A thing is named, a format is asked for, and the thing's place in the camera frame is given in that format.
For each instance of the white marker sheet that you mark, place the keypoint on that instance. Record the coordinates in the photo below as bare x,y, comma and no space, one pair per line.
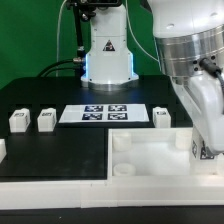
104,113

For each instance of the white square table top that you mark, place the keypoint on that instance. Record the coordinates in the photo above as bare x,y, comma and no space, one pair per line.
152,152

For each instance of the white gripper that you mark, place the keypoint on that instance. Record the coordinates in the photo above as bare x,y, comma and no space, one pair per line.
202,98

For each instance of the white u-shaped obstacle fence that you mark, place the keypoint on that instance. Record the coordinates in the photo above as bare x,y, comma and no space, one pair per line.
115,191

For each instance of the black camera pole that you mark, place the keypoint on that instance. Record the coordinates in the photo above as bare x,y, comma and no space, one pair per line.
84,10

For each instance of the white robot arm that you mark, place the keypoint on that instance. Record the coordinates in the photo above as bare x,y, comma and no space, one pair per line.
189,38

